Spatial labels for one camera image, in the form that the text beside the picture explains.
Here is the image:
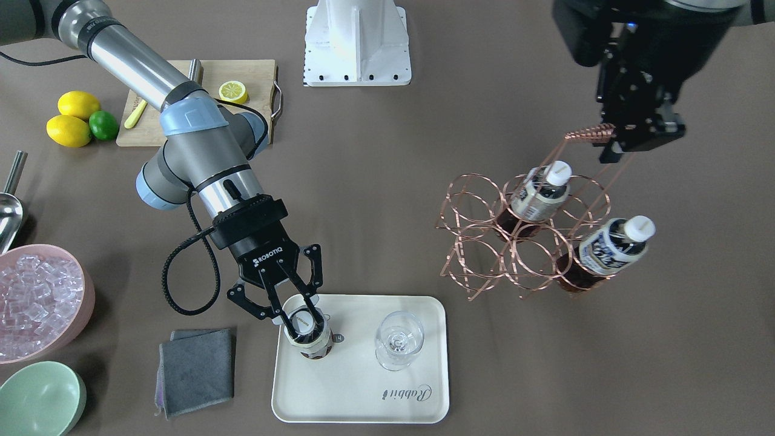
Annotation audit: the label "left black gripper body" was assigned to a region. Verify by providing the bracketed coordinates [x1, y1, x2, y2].
[597, 24, 686, 153]

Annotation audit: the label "pink ice bowl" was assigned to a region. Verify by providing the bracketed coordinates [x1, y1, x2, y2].
[2, 245, 95, 365]

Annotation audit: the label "clear wine glass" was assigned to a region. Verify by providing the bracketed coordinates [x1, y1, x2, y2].
[375, 310, 424, 371]

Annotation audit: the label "yellow lemon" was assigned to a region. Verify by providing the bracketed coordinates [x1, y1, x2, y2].
[46, 115, 93, 147]
[56, 90, 102, 121]

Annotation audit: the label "cream serving tray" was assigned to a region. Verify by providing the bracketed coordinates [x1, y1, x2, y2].
[272, 294, 449, 424]

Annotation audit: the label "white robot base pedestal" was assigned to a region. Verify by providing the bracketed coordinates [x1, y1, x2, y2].
[303, 1, 412, 87]

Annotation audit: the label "steel ice scoop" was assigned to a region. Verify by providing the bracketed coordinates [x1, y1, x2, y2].
[1, 151, 28, 254]

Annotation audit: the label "tea bottle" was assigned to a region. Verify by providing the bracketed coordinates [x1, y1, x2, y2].
[495, 160, 572, 239]
[280, 295, 333, 360]
[556, 216, 656, 293]

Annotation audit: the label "clear ice cubes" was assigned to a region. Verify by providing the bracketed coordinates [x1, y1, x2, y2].
[1, 254, 85, 362]

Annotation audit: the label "yellow plastic knife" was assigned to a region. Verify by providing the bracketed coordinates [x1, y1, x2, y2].
[124, 99, 147, 130]

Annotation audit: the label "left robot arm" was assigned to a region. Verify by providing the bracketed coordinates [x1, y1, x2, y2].
[552, 1, 773, 164]

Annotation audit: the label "yellow lemon upper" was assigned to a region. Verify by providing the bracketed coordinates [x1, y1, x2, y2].
[56, 90, 102, 121]

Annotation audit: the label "yellow lemon lower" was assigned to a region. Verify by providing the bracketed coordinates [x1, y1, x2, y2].
[46, 115, 93, 147]

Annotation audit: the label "green lime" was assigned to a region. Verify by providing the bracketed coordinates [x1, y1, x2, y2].
[88, 110, 120, 141]

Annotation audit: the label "wooden cutting board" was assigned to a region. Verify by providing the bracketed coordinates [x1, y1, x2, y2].
[116, 59, 284, 147]

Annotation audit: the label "copper wire bottle basket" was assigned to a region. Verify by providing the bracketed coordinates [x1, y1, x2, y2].
[435, 156, 631, 300]

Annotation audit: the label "grey folded cloth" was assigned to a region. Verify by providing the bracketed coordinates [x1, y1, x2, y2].
[154, 328, 235, 420]

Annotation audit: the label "green bowl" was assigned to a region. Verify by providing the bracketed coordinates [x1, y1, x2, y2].
[1, 361, 87, 435]

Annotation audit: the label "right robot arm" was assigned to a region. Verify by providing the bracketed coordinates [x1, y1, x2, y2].
[2, 1, 331, 347]

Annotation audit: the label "steel muddler black tip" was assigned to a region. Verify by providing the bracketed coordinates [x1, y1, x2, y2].
[188, 59, 204, 85]

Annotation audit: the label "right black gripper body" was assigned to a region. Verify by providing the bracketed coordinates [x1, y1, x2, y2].
[211, 197, 300, 289]

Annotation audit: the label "half lemon slice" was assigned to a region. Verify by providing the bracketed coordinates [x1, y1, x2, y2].
[218, 80, 249, 104]

